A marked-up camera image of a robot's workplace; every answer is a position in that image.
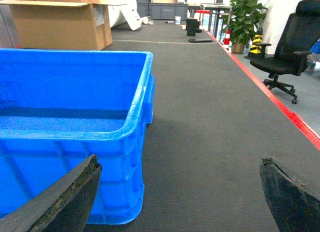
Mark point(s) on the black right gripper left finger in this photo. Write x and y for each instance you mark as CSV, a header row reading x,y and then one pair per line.
x,y
65,206

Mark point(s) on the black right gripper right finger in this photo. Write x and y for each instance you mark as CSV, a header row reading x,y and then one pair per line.
x,y
293,200

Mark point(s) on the large blue plastic crate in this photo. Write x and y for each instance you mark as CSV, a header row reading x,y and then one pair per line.
x,y
58,107

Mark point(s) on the large open cardboard box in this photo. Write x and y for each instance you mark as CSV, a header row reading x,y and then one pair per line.
x,y
62,25

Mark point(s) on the yellow black striped cone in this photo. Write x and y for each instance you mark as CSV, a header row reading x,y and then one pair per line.
x,y
255,50

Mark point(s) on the red white traffic cone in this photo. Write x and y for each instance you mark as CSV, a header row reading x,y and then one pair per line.
x,y
226,42

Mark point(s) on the black office chair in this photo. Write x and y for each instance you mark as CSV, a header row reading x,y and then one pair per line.
x,y
301,32

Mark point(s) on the flat black panel on floor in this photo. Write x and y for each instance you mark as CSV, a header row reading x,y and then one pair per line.
x,y
194,40

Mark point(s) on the white foam roll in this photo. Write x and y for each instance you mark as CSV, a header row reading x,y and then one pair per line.
x,y
124,11

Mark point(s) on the green potted plant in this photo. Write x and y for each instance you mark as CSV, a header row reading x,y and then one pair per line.
x,y
246,16

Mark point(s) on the black block on floor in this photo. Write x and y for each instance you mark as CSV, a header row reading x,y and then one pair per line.
x,y
192,26

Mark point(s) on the grey plastic storage crate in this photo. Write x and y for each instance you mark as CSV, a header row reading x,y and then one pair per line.
x,y
162,11

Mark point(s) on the white plastic cup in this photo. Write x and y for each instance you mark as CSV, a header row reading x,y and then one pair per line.
x,y
177,20

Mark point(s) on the metal frame table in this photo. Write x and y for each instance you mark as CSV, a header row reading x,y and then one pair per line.
x,y
214,16

